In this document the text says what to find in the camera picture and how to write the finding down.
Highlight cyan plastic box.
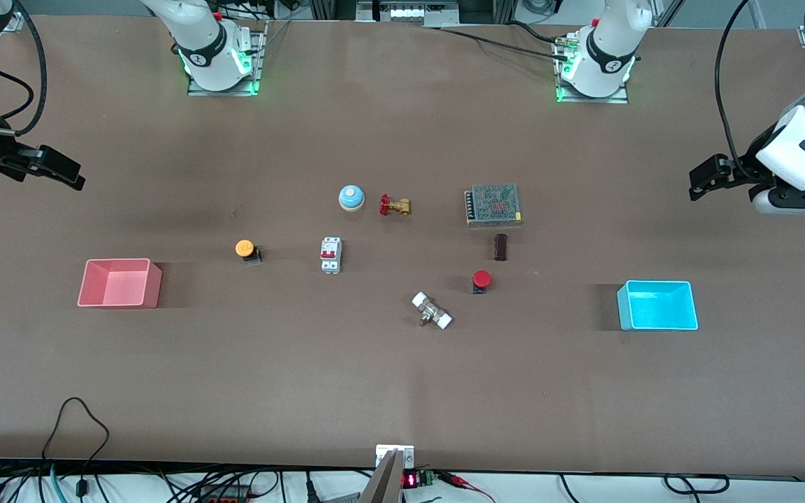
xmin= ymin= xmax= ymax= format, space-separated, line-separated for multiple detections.
xmin=616 ymin=279 xmax=699 ymax=331

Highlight pink plastic box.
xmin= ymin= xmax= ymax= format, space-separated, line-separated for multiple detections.
xmin=77 ymin=258 xmax=163 ymax=309

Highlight metal mesh power supply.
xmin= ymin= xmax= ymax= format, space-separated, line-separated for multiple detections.
xmin=464 ymin=183 xmax=523 ymax=228

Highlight white circuit breaker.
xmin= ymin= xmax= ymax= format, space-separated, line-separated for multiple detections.
xmin=319 ymin=237 xmax=343 ymax=275

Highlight metal fitting white caps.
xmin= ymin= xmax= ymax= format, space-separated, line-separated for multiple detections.
xmin=412 ymin=291 xmax=454 ymax=330

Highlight grey rack equipment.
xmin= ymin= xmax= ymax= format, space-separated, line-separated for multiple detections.
xmin=357 ymin=0 xmax=459 ymax=26

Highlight black power strip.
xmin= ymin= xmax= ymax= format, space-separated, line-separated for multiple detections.
xmin=196 ymin=484 xmax=253 ymax=503

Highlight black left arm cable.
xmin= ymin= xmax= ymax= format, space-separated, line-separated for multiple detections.
xmin=714 ymin=0 xmax=754 ymax=167

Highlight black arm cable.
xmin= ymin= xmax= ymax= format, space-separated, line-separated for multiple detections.
xmin=714 ymin=0 xmax=754 ymax=167
xmin=0 ymin=0 xmax=48 ymax=137

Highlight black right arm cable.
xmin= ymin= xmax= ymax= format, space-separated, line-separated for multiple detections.
xmin=0 ymin=0 xmax=48 ymax=137

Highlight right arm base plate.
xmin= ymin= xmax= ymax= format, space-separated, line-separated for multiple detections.
xmin=187 ymin=21 xmax=264 ymax=97

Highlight black table cable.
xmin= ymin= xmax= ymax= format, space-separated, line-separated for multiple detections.
xmin=420 ymin=21 xmax=574 ymax=58

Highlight thin black looped cable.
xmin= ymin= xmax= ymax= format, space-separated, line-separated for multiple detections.
xmin=41 ymin=397 xmax=111 ymax=503

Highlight black coiled cable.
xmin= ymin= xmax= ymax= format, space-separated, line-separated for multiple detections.
xmin=662 ymin=474 xmax=730 ymax=495

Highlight red clip wire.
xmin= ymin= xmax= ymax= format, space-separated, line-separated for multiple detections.
xmin=441 ymin=472 xmax=498 ymax=503

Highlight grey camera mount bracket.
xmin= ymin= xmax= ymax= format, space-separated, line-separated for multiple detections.
xmin=361 ymin=444 xmax=416 ymax=503

